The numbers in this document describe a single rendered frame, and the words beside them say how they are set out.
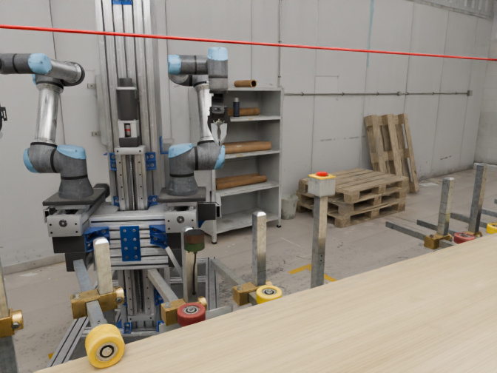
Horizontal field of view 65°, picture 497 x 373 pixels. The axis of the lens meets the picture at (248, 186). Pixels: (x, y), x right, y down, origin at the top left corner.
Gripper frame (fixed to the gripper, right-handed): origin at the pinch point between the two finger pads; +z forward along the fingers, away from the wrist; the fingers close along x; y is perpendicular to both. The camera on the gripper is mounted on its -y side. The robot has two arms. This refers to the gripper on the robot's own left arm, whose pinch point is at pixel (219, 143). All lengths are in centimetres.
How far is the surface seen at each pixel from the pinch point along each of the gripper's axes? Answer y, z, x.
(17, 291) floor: 140, 132, 155
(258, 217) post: -31.8, 20.5, -11.6
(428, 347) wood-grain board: -73, 41, -49
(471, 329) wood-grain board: -68, 41, -64
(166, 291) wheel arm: -32, 46, 19
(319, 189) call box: -23.3, 13.7, -33.9
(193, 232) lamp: -44.5, 20.2, 9.0
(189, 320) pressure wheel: -55, 42, 10
